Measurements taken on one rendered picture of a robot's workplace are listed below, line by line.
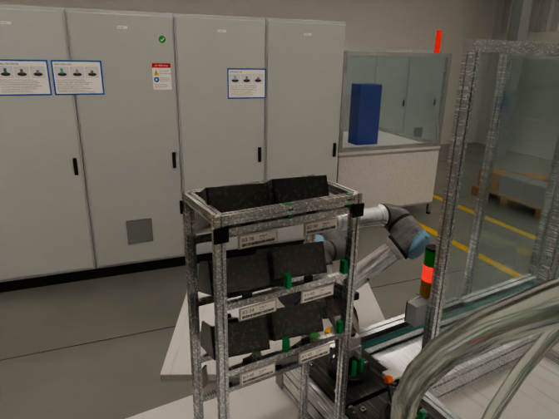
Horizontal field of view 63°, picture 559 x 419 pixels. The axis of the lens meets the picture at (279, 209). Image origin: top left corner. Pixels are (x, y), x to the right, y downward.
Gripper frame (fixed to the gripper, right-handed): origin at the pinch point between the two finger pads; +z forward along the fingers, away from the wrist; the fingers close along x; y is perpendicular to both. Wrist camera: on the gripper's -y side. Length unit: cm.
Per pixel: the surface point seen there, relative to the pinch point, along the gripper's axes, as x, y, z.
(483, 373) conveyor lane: -48, 1, 26
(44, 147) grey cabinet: 66, 225, -209
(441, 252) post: -17.4, -32.7, -14.7
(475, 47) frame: -18, -69, -56
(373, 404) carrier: 3.0, -3.6, 19.5
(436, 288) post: -17.4, -25.2, -5.7
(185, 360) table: 40, 49, -11
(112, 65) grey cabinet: 10, 178, -251
